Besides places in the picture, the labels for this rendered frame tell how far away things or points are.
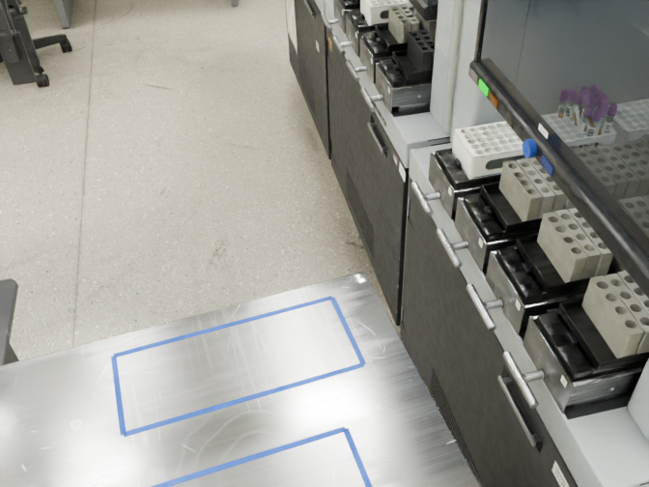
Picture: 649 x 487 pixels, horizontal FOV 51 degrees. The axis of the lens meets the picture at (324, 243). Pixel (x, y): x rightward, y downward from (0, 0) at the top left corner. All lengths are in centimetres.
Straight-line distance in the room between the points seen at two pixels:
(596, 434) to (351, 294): 41
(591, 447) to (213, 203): 186
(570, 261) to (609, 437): 26
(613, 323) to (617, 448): 18
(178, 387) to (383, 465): 31
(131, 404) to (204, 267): 140
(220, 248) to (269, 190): 36
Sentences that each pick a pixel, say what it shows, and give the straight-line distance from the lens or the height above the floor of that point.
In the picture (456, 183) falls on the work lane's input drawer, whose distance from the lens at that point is 131.
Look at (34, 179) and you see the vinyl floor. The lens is 299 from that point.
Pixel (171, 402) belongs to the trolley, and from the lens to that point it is 98.
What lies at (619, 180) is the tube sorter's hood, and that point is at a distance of 97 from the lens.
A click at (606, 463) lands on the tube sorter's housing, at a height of 73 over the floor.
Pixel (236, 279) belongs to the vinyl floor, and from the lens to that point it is 229.
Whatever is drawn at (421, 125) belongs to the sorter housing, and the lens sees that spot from 162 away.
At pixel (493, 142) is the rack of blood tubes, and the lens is 135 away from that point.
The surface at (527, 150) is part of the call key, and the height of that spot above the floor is 98.
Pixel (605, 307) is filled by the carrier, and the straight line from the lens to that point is 105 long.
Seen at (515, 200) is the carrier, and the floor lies 84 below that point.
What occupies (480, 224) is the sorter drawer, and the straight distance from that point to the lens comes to 123.
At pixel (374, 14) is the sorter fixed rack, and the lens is 189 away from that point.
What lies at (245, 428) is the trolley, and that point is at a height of 82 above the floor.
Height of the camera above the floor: 160
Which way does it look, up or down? 42 degrees down
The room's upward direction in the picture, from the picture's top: 3 degrees counter-clockwise
